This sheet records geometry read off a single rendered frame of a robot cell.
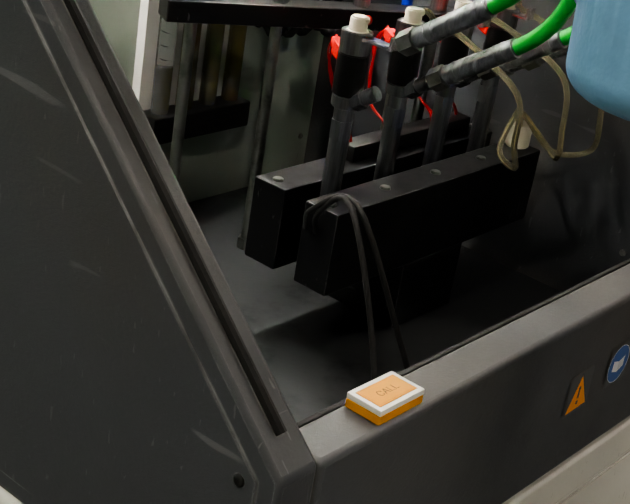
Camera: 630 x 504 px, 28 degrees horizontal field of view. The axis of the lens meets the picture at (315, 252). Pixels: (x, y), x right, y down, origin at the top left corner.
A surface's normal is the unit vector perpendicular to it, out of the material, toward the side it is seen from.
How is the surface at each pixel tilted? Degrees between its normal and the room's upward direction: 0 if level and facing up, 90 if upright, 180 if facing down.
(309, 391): 0
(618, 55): 93
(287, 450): 43
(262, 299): 0
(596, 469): 90
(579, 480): 90
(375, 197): 0
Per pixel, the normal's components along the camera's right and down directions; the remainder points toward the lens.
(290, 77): 0.75, 0.38
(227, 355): 0.61, -0.40
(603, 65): -0.82, 0.16
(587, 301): 0.15, -0.90
